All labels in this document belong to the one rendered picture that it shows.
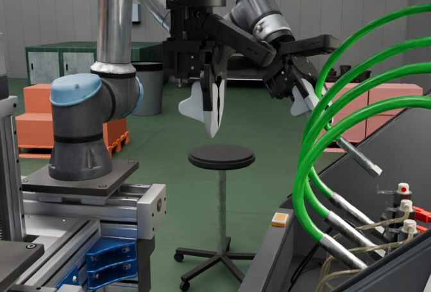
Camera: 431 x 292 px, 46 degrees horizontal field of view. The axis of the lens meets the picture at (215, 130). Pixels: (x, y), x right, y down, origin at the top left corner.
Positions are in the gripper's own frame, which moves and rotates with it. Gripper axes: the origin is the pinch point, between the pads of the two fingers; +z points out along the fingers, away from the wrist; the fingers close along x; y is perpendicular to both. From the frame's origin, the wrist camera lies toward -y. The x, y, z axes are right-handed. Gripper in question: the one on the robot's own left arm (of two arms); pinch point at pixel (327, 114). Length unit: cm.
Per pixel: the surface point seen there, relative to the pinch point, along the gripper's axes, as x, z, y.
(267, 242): -1.6, 13.6, 26.8
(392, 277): 30.9, 32.9, -12.7
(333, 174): -22.1, 3.1, 16.8
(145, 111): -341, -333, 411
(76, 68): -351, -527, 551
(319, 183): 13.7, 14.7, 0.2
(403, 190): 0.7, 19.4, -5.7
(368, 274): 30.5, 31.6, -10.1
